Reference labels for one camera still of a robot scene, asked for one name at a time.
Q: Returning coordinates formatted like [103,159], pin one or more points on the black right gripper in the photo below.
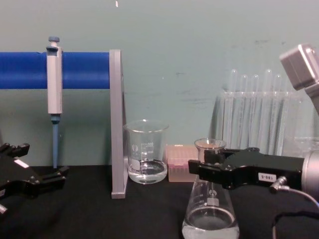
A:
[274,166]

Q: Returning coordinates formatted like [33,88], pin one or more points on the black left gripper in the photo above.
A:
[15,176]

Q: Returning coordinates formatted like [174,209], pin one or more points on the glass conical flask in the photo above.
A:
[211,219]

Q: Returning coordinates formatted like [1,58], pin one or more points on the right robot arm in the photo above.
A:
[299,67]

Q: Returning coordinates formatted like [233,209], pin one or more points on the pink pipette tip box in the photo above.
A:
[178,159]

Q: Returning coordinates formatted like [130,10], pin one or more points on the clear test tube rack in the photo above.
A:
[259,124]

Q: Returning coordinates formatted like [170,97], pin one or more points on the glass beaker with water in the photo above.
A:
[146,154]

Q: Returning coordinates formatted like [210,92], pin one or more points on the grey pipette with blue tip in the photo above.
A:
[54,84]

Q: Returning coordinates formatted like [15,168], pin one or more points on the clear glass test tube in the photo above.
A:
[268,84]
[244,87]
[255,87]
[234,84]
[277,87]

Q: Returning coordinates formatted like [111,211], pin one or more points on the black table cloth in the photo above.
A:
[99,219]

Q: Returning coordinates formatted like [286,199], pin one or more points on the grey stand upright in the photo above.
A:
[116,124]

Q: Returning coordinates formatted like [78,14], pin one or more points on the clear plastic box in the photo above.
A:
[307,145]

